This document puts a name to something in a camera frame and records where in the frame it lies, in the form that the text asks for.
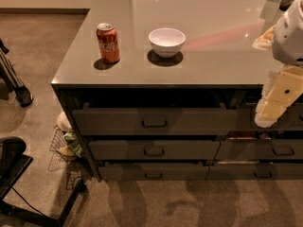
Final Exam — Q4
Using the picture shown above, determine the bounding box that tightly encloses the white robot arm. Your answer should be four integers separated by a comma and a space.
253, 0, 303, 128

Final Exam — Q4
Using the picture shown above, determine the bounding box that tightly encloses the grey kitchen counter cabinet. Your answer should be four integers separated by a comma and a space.
52, 0, 303, 181

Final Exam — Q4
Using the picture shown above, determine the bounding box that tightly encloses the white ceramic bowl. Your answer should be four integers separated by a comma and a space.
149, 27, 186, 59

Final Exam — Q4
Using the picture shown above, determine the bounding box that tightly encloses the red soda can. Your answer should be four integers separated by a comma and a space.
96, 23, 120, 63

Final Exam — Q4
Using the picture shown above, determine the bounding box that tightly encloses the black tripod leg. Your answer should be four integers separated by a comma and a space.
0, 39, 33, 108

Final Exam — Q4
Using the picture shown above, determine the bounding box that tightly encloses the black office chair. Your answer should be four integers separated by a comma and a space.
0, 136, 87, 227

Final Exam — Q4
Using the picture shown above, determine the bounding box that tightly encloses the wire basket with items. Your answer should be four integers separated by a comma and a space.
49, 112, 81, 190

